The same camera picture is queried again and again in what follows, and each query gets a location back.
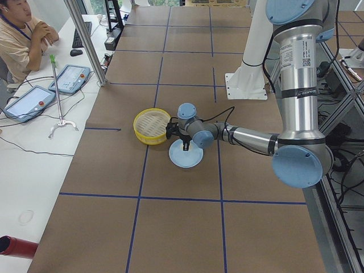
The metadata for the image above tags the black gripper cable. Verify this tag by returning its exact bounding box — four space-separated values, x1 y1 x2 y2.
203 106 236 134

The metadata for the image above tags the blue teach pendant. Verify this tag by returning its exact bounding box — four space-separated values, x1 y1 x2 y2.
56 64 91 94
3 85 56 122

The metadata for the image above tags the light blue plate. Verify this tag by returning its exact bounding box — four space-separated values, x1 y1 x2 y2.
168 139 204 168

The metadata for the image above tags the near blue teach pendant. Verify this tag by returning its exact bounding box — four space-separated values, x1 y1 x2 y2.
3 85 56 122

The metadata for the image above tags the white camera post base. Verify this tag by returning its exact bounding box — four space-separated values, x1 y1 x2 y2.
225 0 273 100

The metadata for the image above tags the orange black connector box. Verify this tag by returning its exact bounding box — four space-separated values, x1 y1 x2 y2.
104 54 112 66

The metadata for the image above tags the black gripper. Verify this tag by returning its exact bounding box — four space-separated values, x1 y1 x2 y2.
180 134 192 151

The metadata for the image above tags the aluminium frame post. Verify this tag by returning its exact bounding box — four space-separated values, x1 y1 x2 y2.
64 0 107 86

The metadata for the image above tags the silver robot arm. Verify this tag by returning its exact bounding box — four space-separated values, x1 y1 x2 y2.
166 1 340 188

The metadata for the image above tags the black keyboard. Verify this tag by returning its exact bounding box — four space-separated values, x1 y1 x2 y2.
72 21 93 49

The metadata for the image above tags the yellow rimmed bamboo steamer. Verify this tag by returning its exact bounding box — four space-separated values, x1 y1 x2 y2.
133 108 171 146

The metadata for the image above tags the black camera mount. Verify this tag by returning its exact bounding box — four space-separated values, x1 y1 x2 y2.
166 117 179 139

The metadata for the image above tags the black desktop box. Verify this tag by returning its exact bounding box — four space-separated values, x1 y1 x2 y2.
104 28 122 51

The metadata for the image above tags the red cylinder bottle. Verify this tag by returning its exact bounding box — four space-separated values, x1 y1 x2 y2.
1 235 39 259

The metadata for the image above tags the black computer mouse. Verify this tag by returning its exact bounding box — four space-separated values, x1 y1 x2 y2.
69 49 83 57

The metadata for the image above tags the far blue teach pendant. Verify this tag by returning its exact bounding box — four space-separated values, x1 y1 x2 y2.
56 64 91 94

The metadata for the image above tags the seated person beige shirt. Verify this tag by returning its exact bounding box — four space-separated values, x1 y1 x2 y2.
1 1 59 84

